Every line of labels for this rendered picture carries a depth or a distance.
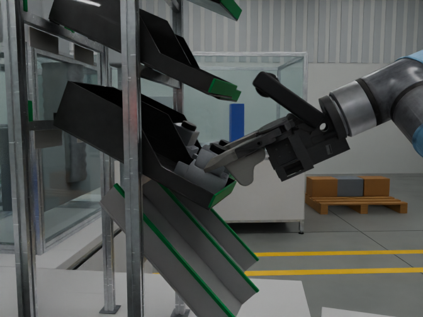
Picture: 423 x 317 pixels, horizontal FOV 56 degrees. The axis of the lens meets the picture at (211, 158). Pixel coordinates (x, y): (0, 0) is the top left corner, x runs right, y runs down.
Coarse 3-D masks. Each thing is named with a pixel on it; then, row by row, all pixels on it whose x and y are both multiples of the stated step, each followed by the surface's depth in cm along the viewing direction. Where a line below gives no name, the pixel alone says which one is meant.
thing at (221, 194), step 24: (72, 96) 60; (96, 96) 59; (120, 96) 72; (72, 120) 60; (96, 120) 59; (120, 120) 58; (144, 120) 71; (168, 120) 69; (96, 144) 60; (120, 144) 58; (144, 144) 57; (168, 144) 70; (144, 168) 58; (168, 168) 65; (192, 192) 56
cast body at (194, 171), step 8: (216, 144) 63; (200, 152) 61; (208, 152) 60; (216, 152) 61; (200, 160) 61; (208, 160) 61; (176, 168) 63; (184, 168) 63; (192, 168) 61; (200, 168) 61; (224, 168) 61; (184, 176) 62; (192, 176) 61; (200, 176) 61; (208, 176) 61; (216, 176) 61; (224, 176) 63; (200, 184) 61; (208, 184) 61; (216, 184) 61; (224, 184) 61; (216, 192) 61
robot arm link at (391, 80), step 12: (396, 60) 58; (408, 60) 55; (420, 60) 54; (372, 72) 57; (384, 72) 56; (396, 72) 55; (408, 72) 54; (420, 72) 53; (360, 84) 56; (372, 84) 55; (384, 84) 55; (396, 84) 54; (408, 84) 52; (372, 96) 55; (384, 96) 55; (396, 96) 53; (384, 108) 55; (384, 120) 57
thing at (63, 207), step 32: (0, 64) 127; (64, 64) 148; (0, 96) 128; (0, 128) 129; (0, 160) 131; (64, 160) 149; (96, 160) 178; (0, 192) 132; (64, 192) 149; (96, 192) 179; (0, 224) 133; (64, 224) 149
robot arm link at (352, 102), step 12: (348, 84) 58; (336, 96) 57; (348, 96) 56; (360, 96) 55; (336, 108) 56; (348, 108) 55; (360, 108) 55; (372, 108) 55; (348, 120) 56; (360, 120) 56; (372, 120) 56; (348, 132) 58; (360, 132) 58
